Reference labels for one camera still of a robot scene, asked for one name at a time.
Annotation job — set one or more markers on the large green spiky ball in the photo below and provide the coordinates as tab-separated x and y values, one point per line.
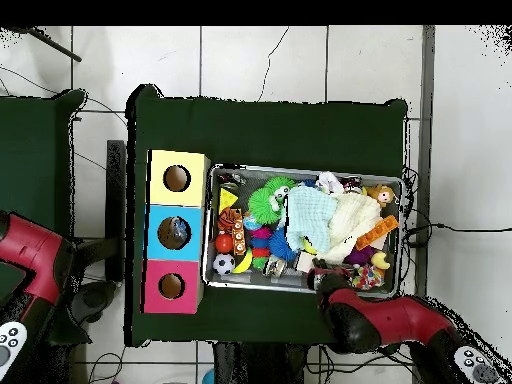
266	206

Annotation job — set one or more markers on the small soccer ball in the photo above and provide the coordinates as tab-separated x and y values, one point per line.
225	264

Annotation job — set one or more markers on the cream muslin cloth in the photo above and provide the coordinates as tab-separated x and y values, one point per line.
352	220

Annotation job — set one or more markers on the orange plastic toy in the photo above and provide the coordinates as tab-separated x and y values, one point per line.
376	233

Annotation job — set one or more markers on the shallow clear mesh bin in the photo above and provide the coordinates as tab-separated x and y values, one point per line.
398	240

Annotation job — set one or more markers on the small brown plush doll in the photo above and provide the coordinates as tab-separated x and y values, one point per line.
384	194

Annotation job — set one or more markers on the small green spiky ball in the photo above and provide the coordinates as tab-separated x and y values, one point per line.
282	184

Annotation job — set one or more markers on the green cloth side table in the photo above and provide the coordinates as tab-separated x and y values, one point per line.
32	160

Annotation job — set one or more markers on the small red ball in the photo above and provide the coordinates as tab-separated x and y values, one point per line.
224	243

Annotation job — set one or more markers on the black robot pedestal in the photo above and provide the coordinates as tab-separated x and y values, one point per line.
256	368

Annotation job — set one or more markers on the yellow cheese wedge toy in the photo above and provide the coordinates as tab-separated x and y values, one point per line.
228	198

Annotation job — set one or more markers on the wooden box with three holes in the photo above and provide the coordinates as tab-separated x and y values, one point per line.
192	232

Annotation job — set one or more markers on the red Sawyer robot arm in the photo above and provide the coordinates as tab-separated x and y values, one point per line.
32	248
392	320

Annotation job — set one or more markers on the mint green muslin cloth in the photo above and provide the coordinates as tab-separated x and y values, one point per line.
312	216

